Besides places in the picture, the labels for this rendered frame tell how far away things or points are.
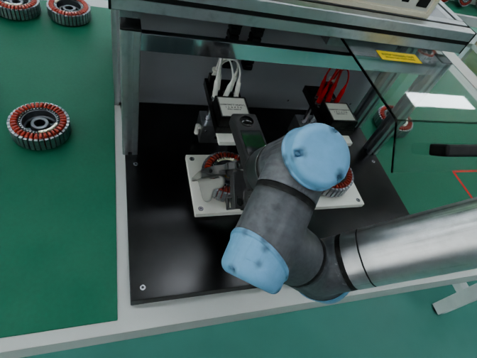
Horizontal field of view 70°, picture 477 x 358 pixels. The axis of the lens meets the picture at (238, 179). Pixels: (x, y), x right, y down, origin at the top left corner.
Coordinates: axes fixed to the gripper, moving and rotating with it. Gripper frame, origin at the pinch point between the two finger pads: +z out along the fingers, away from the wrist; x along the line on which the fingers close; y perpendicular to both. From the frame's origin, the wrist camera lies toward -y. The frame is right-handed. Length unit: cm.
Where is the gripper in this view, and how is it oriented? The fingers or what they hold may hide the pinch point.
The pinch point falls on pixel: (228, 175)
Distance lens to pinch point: 69.9
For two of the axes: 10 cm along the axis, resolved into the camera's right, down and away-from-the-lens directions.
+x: 9.5, -0.2, 3.2
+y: 0.6, 9.9, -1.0
